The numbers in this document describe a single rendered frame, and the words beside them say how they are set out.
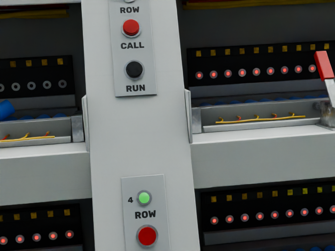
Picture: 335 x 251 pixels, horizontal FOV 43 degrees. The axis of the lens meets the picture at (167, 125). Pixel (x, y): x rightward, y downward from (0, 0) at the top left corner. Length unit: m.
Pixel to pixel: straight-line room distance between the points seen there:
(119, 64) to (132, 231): 0.16
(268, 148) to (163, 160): 0.10
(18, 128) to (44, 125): 0.03
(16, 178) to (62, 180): 0.04
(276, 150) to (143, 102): 0.14
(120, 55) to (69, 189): 0.14
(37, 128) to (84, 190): 0.10
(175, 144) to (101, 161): 0.07
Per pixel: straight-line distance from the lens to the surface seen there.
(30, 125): 0.47
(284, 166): 0.43
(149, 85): 0.41
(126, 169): 0.39
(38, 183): 0.41
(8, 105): 0.53
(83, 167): 0.40
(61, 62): 0.59
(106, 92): 0.41
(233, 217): 0.58
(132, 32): 0.42
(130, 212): 0.39
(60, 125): 0.46
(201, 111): 0.48
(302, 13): 0.71
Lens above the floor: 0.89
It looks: 10 degrees up
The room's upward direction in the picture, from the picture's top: 5 degrees counter-clockwise
